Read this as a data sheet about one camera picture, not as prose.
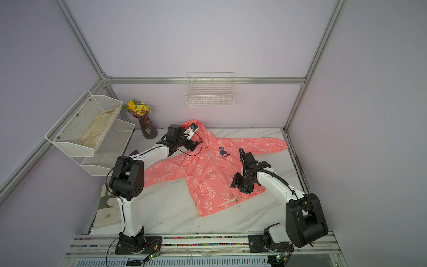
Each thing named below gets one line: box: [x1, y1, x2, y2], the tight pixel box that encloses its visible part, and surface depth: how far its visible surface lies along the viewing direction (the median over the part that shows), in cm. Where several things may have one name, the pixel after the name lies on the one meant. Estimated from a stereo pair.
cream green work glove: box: [92, 184, 122, 230], surface depth 85 cm
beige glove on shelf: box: [78, 106, 119, 149], surface depth 81 cm
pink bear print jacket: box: [143, 119, 288, 218], surface depth 97 cm
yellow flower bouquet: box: [122, 99, 152, 117], surface depth 100 cm
